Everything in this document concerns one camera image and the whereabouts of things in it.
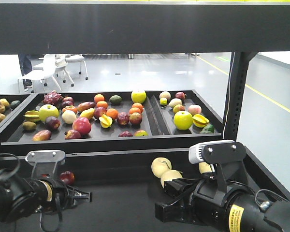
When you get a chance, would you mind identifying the black fruit display shelf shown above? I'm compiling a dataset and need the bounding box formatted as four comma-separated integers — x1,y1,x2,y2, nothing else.
0,0,290,232

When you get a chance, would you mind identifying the yellow starfruit centre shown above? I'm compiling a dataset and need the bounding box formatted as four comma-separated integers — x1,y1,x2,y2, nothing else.
99,114,113,129

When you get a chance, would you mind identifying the pale pear centre upper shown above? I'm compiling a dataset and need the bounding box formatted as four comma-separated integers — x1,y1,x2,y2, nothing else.
151,157,172,178

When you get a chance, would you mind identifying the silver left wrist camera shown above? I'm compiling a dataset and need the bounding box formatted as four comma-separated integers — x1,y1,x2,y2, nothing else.
25,150,66,178

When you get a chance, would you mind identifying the pale pear centre lower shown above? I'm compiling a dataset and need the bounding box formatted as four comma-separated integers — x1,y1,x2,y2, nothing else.
160,170,183,188

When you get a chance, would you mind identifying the white plastic chair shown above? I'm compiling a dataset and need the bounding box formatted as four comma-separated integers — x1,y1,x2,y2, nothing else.
17,54,62,93

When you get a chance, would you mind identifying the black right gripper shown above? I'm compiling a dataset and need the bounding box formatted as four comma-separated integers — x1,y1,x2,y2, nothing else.
155,178,234,226

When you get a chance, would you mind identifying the pale pear right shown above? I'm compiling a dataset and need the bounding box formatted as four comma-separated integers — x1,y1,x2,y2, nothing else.
199,162,215,174

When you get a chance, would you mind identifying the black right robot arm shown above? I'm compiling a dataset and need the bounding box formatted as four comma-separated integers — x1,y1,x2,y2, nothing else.
155,179,290,232

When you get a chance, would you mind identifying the green apple left tray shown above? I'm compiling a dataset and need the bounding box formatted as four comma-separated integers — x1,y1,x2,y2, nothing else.
39,104,59,123

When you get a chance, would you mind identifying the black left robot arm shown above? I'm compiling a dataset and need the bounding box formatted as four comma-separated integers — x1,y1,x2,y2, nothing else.
0,150,93,223

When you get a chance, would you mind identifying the green apple tray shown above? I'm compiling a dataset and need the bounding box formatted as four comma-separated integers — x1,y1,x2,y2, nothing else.
173,111,193,131
39,104,59,123

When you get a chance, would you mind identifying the person in dark clothes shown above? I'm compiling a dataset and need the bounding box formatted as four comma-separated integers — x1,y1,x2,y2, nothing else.
18,54,32,91

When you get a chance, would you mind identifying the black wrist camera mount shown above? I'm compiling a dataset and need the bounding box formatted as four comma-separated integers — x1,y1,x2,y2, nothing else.
188,140,247,193

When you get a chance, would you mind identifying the large red apple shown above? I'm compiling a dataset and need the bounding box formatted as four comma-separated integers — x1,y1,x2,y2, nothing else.
72,117,92,136

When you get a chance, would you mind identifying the yellow green pomelo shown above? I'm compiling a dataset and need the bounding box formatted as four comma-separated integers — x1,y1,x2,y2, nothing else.
131,90,146,104

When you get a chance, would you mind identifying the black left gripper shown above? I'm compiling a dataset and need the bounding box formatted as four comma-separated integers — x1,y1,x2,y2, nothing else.
38,179,92,213

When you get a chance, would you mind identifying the yellow starfruit right tray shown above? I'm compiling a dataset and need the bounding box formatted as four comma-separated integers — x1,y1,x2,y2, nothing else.
192,114,209,128

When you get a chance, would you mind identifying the dark red apple right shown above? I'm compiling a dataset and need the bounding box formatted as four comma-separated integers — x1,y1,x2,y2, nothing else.
59,171,75,186

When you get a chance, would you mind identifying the green apple right tray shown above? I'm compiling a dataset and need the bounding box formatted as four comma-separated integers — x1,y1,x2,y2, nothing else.
173,111,193,131

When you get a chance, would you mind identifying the red dragon fruit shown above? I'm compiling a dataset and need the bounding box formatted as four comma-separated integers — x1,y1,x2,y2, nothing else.
42,90,63,105

